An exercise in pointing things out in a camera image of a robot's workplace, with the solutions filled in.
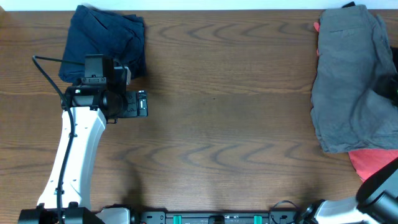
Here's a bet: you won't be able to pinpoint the grey khaki shorts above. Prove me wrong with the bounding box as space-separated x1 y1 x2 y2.
310 5 397 153

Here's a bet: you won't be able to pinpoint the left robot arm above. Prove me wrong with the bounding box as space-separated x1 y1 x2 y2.
18 55 148 223

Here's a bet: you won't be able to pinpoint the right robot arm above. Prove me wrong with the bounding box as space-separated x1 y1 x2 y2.
298 159 397 224

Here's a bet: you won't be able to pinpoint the folded navy blue shorts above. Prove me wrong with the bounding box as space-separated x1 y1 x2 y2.
63 5 147 79

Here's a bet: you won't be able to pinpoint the red soccer t-shirt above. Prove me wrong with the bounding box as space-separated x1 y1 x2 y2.
313 22 398 183

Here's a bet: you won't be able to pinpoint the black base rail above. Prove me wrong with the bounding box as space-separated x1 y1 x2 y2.
140 210 298 224

